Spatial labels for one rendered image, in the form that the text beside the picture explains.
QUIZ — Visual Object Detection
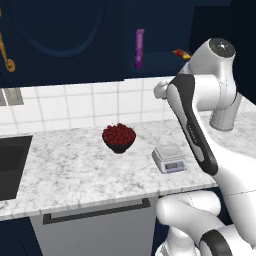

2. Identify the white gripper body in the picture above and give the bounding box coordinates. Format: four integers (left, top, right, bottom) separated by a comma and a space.
153, 81, 170, 100

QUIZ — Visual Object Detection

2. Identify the purple cereal box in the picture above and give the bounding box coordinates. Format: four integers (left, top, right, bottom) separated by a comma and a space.
134, 28, 146, 70

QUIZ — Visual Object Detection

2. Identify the grey digital scale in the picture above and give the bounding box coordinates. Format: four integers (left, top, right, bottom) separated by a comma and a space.
151, 143, 188, 175

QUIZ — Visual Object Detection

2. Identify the navy plain cabinet door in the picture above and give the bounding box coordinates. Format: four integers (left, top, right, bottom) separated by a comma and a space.
188, 0, 256, 105

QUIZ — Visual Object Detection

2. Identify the navy arched cabinet door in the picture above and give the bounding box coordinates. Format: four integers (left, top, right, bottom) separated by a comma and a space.
0, 0, 127, 89

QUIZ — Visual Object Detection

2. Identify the navy base cabinet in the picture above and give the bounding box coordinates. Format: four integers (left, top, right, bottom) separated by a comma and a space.
0, 217, 43, 256

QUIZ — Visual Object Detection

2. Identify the red and yellow packet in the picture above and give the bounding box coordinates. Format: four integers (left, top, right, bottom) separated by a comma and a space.
172, 48, 192, 61

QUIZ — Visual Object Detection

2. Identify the red cherries pile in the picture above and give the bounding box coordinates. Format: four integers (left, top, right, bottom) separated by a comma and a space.
101, 122, 137, 146

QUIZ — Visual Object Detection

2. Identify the black bowl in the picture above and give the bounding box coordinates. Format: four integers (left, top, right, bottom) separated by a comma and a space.
102, 133, 137, 155

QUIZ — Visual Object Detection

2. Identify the grey dishwasher front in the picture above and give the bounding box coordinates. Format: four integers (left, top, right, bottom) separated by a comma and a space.
29, 195, 160, 256

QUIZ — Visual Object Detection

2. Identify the black sink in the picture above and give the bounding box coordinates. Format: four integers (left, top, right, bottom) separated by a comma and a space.
0, 134, 34, 202

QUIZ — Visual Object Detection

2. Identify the navy open wall cabinet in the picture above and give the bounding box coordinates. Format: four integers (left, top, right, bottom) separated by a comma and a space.
124, 0, 196, 80

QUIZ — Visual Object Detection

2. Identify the black dishwasher handle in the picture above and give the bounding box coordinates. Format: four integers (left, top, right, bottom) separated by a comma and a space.
42, 197, 152, 226

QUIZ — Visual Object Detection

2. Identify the grey wall outlet plate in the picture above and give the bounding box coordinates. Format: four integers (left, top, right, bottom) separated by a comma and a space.
0, 87, 25, 107

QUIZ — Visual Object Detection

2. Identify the gold cabinet handle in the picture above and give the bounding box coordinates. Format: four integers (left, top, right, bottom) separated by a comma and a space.
0, 31, 17, 73

